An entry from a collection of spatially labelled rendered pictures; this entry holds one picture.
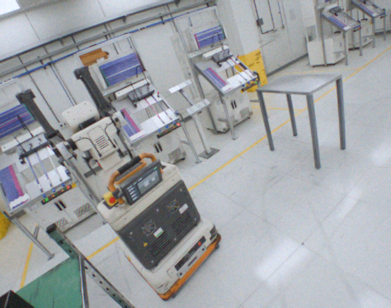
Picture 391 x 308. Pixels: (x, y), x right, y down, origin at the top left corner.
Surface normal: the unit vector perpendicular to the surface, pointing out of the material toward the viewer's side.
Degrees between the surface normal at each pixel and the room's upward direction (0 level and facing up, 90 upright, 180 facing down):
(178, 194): 90
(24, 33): 90
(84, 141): 82
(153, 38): 90
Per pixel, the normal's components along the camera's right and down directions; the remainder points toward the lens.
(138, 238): 0.65, 0.12
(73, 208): 0.49, 0.22
